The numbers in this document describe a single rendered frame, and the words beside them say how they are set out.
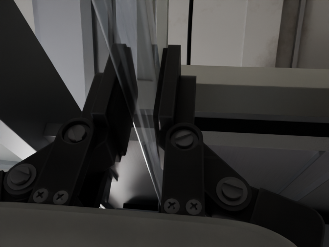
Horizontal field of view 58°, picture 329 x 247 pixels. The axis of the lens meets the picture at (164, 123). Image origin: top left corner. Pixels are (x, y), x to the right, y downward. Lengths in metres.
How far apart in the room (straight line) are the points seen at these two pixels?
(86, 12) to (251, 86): 0.31
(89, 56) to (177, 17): 2.69
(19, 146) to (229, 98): 0.42
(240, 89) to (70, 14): 2.92
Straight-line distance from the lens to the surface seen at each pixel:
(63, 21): 3.41
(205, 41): 3.09
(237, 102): 0.56
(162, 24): 0.83
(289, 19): 3.16
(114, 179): 0.27
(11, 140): 0.20
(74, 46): 3.37
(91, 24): 0.44
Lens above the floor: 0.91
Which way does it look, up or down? 17 degrees up
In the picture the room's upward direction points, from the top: 179 degrees counter-clockwise
